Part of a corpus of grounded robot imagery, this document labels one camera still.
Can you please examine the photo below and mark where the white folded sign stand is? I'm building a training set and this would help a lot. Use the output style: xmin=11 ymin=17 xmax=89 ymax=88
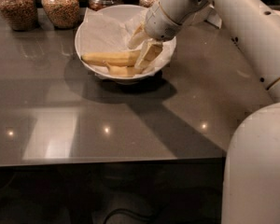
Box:
xmin=206 ymin=5 xmax=223 ymax=29

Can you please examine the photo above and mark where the yellow banana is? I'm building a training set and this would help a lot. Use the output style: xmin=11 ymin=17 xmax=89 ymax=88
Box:
xmin=104 ymin=62 xmax=142 ymax=77
xmin=81 ymin=50 xmax=140 ymax=66

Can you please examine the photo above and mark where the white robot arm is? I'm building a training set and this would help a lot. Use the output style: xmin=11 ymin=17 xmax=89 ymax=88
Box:
xmin=129 ymin=0 xmax=280 ymax=224

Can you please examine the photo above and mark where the leftmost glass cereal jar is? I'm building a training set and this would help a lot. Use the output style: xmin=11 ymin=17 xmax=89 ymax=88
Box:
xmin=0 ymin=0 xmax=38 ymax=31

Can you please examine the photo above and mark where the white paper liner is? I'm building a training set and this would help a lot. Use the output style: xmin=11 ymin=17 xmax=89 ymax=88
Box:
xmin=79 ymin=7 xmax=173 ymax=79

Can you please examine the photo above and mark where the black cable on floor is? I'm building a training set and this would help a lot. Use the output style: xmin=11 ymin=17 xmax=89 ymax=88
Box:
xmin=102 ymin=207 xmax=166 ymax=224

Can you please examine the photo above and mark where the white bowl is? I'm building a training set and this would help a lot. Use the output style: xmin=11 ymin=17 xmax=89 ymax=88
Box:
xmin=74 ymin=4 xmax=177 ymax=86

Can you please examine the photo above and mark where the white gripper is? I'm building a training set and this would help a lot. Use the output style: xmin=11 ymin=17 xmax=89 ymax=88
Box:
xmin=128 ymin=0 xmax=209 ymax=69

